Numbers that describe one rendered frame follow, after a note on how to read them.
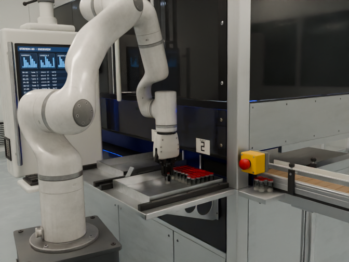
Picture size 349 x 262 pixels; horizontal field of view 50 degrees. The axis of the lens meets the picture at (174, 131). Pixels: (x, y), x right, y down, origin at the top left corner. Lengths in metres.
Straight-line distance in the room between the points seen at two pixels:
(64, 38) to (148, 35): 0.86
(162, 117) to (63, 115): 0.54
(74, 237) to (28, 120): 0.34
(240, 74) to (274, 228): 0.69
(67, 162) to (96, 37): 0.36
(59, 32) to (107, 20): 0.99
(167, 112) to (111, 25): 0.44
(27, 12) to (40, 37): 4.80
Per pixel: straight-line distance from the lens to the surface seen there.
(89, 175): 1.70
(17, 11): 6.82
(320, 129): 1.83
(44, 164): 1.04
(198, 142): 1.56
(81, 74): 1.04
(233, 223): 1.50
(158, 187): 1.47
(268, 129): 1.53
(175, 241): 1.86
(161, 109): 1.42
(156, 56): 1.35
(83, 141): 2.16
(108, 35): 1.14
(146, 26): 1.32
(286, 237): 1.78
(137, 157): 1.92
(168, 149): 1.45
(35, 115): 1.04
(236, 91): 1.39
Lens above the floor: 1.32
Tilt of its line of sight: 9 degrees down
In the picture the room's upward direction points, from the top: 1 degrees counter-clockwise
